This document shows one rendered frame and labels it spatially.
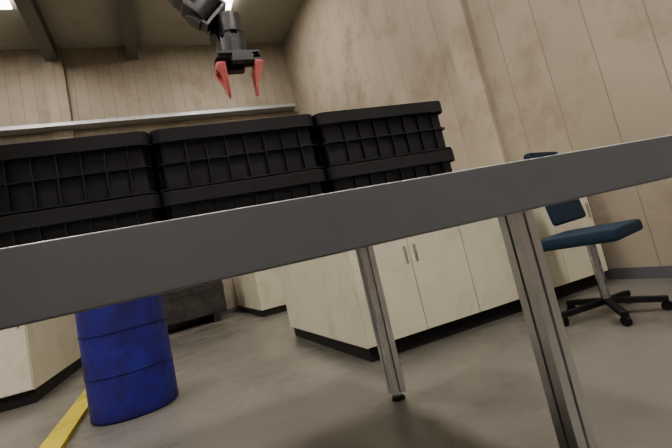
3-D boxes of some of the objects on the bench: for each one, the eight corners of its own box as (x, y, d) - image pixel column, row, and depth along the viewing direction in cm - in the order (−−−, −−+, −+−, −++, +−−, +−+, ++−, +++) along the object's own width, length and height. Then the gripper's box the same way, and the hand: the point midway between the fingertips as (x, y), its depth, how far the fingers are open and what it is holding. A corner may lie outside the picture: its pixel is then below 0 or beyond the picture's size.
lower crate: (340, 229, 83) (326, 167, 85) (171, 263, 72) (159, 192, 74) (290, 246, 120) (281, 203, 122) (174, 271, 109) (165, 224, 111)
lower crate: (171, 264, 72) (158, 192, 74) (-56, 310, 62) (-66, 226, 63) (174, 271, 109) (165, 224, 111) (32, 301, 99) (25, 248, 100)
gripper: (209, 28, 100) (222, 91, 98) (256, 27, 104) (269, 88, 102) (208, 44, 107) (219, 104, 104) (252, 43, 110) (264, 100, 108)
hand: (243, 93), depth 103 cm, fingers open, 6 cm apart
